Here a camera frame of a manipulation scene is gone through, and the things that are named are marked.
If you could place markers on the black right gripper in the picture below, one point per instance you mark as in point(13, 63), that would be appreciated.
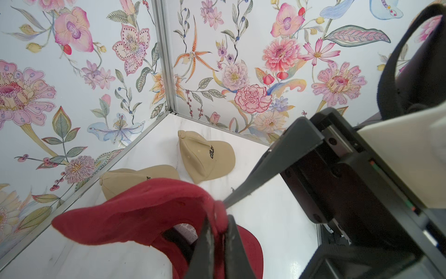
point(380, 228)

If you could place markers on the tan cap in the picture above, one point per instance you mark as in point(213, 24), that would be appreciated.
point(117, 181)
point(205, 160)

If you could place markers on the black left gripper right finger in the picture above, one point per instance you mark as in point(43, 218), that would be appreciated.
point(238, 252)

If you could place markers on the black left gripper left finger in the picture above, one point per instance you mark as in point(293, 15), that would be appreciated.
point(201, 265)

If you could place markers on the red Colorado cap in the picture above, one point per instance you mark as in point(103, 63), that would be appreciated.
point(178, 244)

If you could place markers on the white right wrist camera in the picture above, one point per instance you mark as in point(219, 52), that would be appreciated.
point(414, 147)

